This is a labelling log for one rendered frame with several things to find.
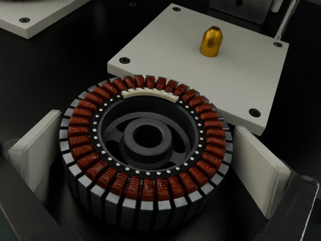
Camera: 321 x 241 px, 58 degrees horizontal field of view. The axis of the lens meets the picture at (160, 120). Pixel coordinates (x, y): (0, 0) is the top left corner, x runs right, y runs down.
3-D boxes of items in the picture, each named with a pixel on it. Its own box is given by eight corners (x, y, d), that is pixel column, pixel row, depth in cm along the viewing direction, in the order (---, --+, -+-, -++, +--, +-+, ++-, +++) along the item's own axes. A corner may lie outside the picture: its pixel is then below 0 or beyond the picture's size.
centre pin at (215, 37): (214, 59, 29) (222, 36, 27) (197, 52, 29) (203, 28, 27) (219, 50, 30) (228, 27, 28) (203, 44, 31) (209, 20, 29)
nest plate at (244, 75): (260, 136, 24) (266, 127, 23) (106, 72, 27) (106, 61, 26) (284, 52, 34) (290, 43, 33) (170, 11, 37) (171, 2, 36)
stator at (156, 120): (230, 237, 18) (252, 211, 15) (46, 229, 17) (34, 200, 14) (209, 110, 26) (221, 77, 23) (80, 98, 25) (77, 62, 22)
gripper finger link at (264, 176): (278, 169, 15) (292, 170, 15) (234, 125, 21) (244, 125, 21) (265, 220, 15) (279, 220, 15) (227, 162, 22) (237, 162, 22)
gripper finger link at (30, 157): (25, 207, 14) (9, 206, 14) (61, 149, 21) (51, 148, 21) (23, 150, 13) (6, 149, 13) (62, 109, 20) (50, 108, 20)
